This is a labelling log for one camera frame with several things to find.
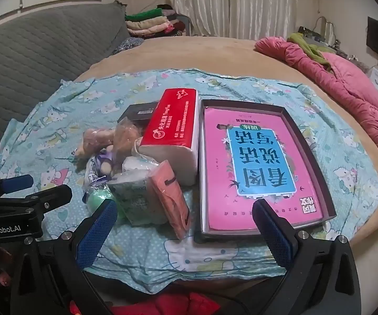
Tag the red tissue pack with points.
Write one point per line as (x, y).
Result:
(172, 124)

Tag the salmon pink packet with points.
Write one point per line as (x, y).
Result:
(172, 200)

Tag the red cloth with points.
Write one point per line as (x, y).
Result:
(162, 305)

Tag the white blue packet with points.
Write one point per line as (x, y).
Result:
(91, 174)

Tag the white curtain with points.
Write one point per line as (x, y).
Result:
(228, 3)

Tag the black box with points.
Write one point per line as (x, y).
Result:
(136, 113)

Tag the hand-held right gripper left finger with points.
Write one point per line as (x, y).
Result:
(97, 233)

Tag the tan bed blanket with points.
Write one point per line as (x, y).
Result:
(208, 52)

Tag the mirror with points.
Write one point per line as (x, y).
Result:
(323, 29)

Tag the brown plush bear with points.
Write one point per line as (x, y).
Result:
(92, 141)

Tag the stack of folded clothes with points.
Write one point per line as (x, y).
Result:
(149, 23)

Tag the pink quilt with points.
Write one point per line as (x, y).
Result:
(349, 98)

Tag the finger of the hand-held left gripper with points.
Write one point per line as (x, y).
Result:
(16, 183)
(56, 196)

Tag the dark cardboard box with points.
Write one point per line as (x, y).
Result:
(307, 157)

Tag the green garment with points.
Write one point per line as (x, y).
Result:
(307, 47)

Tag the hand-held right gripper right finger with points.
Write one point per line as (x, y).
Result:
(274, 233)

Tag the light blue cartoon printed cloth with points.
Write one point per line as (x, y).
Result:
(61, 137)

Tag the green soft ball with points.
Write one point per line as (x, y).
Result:
(97, 201)

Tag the dark floral cloth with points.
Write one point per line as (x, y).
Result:
(128, 44)

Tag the pink book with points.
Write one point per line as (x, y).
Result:
(218, 177)

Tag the grey quilted headboard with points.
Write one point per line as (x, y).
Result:
(38, 59)

